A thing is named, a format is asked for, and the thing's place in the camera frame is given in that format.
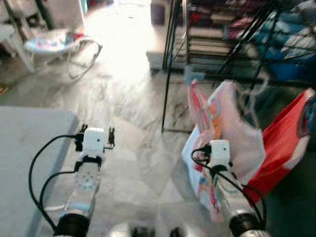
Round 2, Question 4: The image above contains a pink garment with red trim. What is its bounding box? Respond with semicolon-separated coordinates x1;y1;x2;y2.
188;79;224;223

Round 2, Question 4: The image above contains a blue plastic hanger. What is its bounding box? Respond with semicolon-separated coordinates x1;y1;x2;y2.
299;96;316;139

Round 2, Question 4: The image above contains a pale pink white shirt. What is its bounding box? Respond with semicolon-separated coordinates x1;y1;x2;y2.
182;80;267;198

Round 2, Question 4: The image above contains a red and white shirt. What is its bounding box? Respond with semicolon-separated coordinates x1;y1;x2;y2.
244;88;316;203

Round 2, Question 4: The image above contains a silver right robot leg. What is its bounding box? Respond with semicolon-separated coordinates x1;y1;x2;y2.
170;225;207;237

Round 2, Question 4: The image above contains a metal clothes rack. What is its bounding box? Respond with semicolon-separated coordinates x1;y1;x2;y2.
161;0;198;134

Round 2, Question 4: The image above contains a baby bouncer seat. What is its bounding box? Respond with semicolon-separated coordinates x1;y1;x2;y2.
24;29;103;79

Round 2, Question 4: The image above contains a blue hard case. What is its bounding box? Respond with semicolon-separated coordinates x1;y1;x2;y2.
269;49;316;82

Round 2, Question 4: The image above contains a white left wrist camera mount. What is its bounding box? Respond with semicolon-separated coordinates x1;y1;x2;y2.
81;127;107;158

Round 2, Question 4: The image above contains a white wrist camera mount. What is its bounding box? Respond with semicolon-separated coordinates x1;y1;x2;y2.
209;139;232;168
81;127;107;158

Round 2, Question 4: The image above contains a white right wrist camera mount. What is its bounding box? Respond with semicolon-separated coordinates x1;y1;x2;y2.
209;139;232;168

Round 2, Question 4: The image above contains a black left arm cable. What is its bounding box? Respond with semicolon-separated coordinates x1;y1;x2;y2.
28;133;84;232

